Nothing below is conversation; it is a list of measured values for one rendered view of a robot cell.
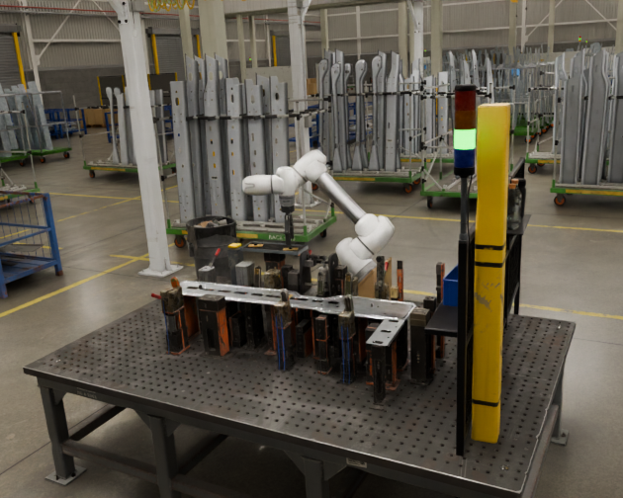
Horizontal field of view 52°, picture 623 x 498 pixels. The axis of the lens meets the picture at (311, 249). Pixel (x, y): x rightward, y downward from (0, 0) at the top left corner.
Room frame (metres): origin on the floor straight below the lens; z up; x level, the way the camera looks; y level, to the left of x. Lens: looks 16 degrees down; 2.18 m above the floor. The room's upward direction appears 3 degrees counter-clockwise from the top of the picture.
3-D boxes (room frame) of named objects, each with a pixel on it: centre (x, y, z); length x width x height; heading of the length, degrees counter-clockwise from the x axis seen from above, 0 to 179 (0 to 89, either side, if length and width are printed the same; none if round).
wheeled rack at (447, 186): (9.74, -2.50, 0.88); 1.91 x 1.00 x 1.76; 152
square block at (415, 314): (2.71, -0.48, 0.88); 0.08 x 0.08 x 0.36; 66
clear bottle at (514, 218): (2.68, -0.87, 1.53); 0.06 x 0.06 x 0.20
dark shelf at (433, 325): (2.95, -0.76, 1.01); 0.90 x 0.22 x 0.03; 156
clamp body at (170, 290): (3.21, 0.75, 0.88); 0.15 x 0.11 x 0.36; 156
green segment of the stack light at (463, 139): (2.13, -0.53, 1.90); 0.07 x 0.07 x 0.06
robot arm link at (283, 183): (3.48, 0.13, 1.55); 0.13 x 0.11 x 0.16; 89
